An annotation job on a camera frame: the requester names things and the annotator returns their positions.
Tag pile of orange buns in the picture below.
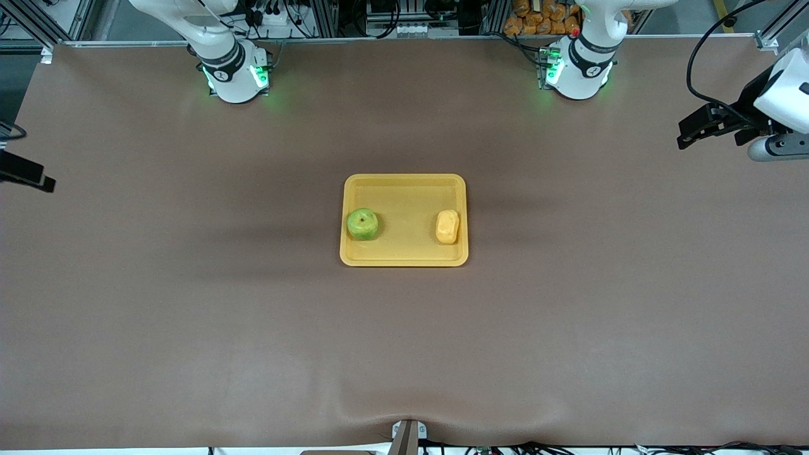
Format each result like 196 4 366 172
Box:
504 0 583 37

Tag green apple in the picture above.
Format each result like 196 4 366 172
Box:
346 208 380 241

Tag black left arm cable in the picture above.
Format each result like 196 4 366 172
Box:
688 0 769 121

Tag yellow plastic tray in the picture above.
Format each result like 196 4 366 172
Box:
339 174 469 267

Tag black electronics box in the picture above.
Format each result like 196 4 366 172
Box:
365 0 471 32

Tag aluminium table edge rail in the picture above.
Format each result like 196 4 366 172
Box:
41 35 779 64

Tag aluminium vertical frame post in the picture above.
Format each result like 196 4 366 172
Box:
480 0 506 37
310 0 339 37

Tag aluminium diagonal frame profile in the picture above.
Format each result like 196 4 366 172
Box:
0 0 95 48

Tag yellow potato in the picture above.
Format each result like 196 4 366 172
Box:
435 210 460 245

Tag aluminium corner frame profile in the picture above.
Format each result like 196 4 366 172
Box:
755 0 809 51

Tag brown table mat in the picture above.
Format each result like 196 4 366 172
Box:
0 39 809 451

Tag white power strip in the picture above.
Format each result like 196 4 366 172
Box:
250 6 298 29

